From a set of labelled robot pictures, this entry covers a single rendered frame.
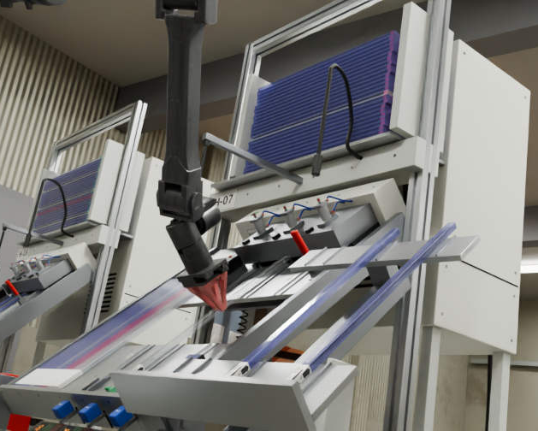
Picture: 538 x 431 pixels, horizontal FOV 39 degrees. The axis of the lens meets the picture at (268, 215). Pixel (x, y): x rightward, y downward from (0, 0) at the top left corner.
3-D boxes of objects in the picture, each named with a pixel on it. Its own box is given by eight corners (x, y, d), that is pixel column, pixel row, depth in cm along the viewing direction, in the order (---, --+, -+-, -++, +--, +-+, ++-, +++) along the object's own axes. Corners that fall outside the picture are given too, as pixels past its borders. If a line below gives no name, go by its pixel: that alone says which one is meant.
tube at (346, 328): (274, 410, 88) (270, 402, 88) (265, 410, 89) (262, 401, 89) (457, 228, 123) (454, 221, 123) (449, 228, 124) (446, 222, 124)
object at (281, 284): (315, 314, 146) (304, 291, 145) (139, 325, 195) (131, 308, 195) (406, 237, 166) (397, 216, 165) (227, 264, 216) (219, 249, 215)
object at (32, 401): (170, 437, 122) (150, 399, 120) (13, 414, 171) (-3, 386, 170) (175, 433, 122) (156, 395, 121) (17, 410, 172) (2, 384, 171)
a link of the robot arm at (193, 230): (157, 226, 149) (178, 219, 146) (177, 212, 155) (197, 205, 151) (173, 256, 151) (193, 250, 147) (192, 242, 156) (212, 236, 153)
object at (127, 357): (168, 419, 122) (160, 402, 121) (12, 401, 172) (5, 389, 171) (247, 354, 134) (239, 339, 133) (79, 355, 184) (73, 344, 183)
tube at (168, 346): (111, 395, 135) (109, 390, 135) (108, 394, 136) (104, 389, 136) (288, 260, 167) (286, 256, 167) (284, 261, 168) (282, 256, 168)
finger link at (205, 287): (221, 302, 159) (202, 263, 157) (242, 300, 154) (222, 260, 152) (198, 319, 155) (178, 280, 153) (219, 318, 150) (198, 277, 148)
